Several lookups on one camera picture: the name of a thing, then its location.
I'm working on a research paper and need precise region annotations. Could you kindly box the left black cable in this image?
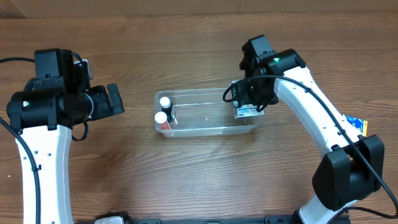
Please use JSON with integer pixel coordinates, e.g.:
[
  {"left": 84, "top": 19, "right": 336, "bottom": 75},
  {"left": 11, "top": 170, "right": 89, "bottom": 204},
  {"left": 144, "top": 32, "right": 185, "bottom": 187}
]
[{"left": 0, "top": 57, "right": 42, "bottom": 224}]

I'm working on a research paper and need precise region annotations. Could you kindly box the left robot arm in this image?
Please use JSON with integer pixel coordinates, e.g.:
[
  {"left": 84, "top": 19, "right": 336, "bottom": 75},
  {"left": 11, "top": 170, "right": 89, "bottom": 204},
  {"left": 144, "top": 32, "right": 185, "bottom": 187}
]
[{"left": 1, "top": 49, "right": 124, "bottom": 223}]

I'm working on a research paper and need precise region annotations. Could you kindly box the black bottle white cap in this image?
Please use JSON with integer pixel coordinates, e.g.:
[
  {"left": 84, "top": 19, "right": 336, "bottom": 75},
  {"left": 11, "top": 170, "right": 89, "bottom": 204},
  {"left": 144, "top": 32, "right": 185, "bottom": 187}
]
[{"left": 159, "top": 96, "right": 176, "bottom": 123}]

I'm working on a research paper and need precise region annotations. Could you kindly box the blue yellow VapoDrops box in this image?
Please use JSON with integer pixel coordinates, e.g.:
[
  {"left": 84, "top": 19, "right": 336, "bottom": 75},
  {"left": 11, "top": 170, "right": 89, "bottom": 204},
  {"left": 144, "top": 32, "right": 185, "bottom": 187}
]
[{"left": 344, "top": 114, "right": 368, "bottom": 136}]

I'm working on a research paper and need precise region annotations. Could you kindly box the orange bottle white cap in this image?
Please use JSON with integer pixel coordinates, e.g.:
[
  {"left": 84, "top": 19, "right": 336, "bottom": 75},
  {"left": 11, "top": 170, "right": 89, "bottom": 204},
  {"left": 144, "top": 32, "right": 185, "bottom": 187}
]
[{"left": 154, "top": 111, "right": 171, "bottom": 130}]

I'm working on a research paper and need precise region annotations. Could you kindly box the right black cable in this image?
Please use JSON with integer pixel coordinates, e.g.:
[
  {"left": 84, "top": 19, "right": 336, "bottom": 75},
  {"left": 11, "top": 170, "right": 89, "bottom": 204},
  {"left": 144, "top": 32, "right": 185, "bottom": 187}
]
[{"left": 222, "top": 75, "right": 398, "bottom": 220}]

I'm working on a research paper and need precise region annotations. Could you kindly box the white blue medicine box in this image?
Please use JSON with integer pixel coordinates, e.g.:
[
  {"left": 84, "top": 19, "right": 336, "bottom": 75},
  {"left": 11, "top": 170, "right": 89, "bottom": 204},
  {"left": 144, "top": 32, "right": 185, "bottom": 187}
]
[{"left": 231, "top": 83, "right": 264, "bottom": 119}]

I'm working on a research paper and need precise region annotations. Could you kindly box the clear plastic container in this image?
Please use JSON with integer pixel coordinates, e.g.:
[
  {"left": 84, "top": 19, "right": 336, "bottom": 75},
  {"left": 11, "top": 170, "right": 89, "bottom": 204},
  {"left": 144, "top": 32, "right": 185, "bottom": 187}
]
[{"left": 154, "top": 87, "right": 259, "bottom": 138}]

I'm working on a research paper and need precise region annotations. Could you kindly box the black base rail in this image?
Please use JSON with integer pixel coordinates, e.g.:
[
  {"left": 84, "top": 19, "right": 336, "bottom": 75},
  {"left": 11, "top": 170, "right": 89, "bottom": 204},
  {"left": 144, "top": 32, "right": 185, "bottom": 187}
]
[{"left": 93, "top": 211, "right": 299, "bottom": 224}]

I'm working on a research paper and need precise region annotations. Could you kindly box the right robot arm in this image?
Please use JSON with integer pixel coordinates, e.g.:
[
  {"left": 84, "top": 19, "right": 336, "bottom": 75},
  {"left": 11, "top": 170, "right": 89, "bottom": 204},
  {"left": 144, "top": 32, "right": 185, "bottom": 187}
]
[{"left": 223, "top": 35, "right": 384, "bottom": 223}]

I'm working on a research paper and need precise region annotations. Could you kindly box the black cable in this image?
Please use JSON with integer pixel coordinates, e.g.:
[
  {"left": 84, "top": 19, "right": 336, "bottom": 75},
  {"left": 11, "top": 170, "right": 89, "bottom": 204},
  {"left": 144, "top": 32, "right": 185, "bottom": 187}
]
[
  {"left": 0, "top": 57, "right": 42, "bottom": 224},
  {"left": 222, "top": 75, "right": 398, "bottom": 220}
]

